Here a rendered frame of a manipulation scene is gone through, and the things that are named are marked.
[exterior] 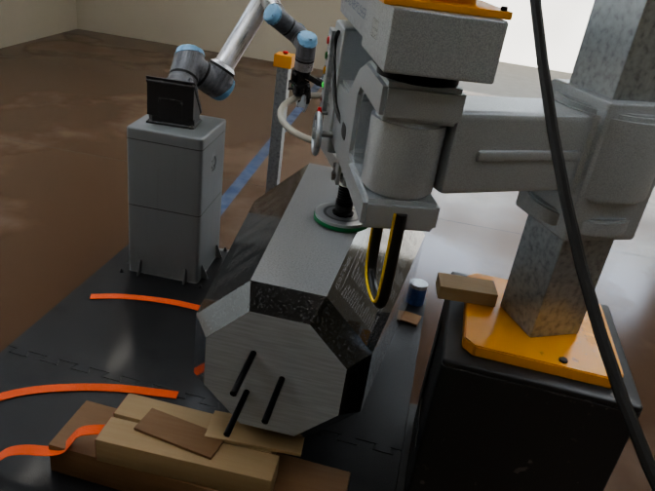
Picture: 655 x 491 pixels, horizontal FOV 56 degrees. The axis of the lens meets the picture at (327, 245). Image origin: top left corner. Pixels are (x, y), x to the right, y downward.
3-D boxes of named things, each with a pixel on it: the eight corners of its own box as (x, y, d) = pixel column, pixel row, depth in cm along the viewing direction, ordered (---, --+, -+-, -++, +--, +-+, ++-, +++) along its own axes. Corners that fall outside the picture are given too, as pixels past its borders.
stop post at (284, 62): (288, 202, 461) (304, 53, 411) (280, 212, 444) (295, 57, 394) (262, 196, 464) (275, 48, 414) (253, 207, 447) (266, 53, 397)
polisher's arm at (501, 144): (589, 162, 208) (614, 88, 196) (672, 205, 180) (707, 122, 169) (393, 164, 180) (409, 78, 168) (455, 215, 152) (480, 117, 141)
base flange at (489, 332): (597, 309, 230) (600, 297, 228) (622, 392, 187) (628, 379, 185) (465, 279, 237) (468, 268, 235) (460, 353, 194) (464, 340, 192)
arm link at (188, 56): (163, 74, 321) (171, 47, 327) (189, 92, 332) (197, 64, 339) (179, 64, 311) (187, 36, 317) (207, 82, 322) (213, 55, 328)
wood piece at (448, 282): (490, 292, 222) (494, 280, 220) (494, 307, 213) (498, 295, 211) (435, 283, 223) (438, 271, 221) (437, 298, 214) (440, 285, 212)
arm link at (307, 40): (314, 29, 286) (321, 38, 279) (310, 55, 294) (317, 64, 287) (294, 29, 283) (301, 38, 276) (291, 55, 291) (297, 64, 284)
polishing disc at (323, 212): (303, 212, 237) (303, 209, 237) (339, 200, 252) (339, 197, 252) (345, 233, 226) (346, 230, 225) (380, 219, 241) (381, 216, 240)
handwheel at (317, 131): (340, 164, 208) (347, 121, 201) (311, 162, 206) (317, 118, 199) (335, 149, 221) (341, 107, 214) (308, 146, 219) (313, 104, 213)
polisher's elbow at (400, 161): (409, 171, 174) (424, 103, 165) (444, 200, 159) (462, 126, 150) (348, 172, 167) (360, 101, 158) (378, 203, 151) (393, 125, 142)
